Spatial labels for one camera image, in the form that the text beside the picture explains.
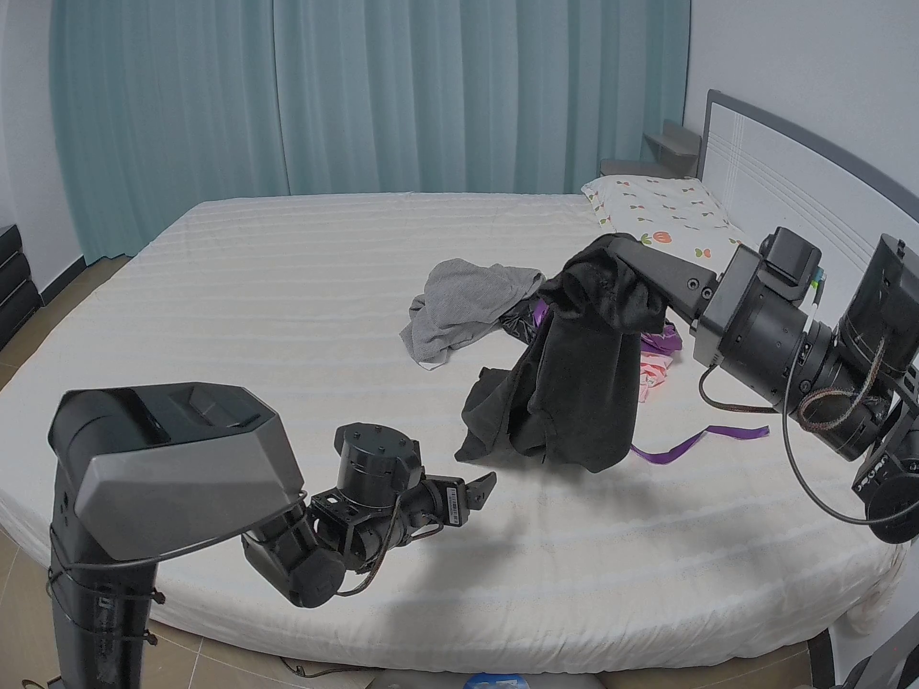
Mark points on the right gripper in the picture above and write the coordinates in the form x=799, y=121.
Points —
x=747, y=334

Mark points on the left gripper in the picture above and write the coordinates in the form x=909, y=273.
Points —
x=416, y=510

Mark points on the black T-shirt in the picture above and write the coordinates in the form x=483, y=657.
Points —
x=574, y=385

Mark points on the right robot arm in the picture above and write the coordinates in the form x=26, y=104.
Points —
x=876, y=313

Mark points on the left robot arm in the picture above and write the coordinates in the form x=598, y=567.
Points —
x=179, y=456

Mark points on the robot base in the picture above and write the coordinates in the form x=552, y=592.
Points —
x=499, y=682

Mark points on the bed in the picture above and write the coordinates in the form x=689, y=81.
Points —
x=287, y=313

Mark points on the purple garment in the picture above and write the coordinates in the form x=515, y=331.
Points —
x=664, y=341

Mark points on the white printed pillow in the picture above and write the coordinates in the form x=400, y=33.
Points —
x=668, y=205

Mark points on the pink garment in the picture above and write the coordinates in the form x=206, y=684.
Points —
x=653, y=374

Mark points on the grey bedside table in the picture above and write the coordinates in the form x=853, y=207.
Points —
x=675, y=144

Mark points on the shiny black garment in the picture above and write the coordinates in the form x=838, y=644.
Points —
x=518, y=324

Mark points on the grey garment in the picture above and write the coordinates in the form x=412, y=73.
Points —
x=467, y=298

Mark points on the blue-green curtain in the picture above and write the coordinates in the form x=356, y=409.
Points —
x=467, y=69
x=165, y=97

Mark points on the black chest of drawers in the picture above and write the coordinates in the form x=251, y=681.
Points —
x=14, y=284

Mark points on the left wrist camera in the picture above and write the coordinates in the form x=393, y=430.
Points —
x=451, y=503

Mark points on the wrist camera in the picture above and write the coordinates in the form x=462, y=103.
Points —
x=790, y=263
x=451, y=503

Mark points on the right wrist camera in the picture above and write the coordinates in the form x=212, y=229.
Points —
x=790, y=263

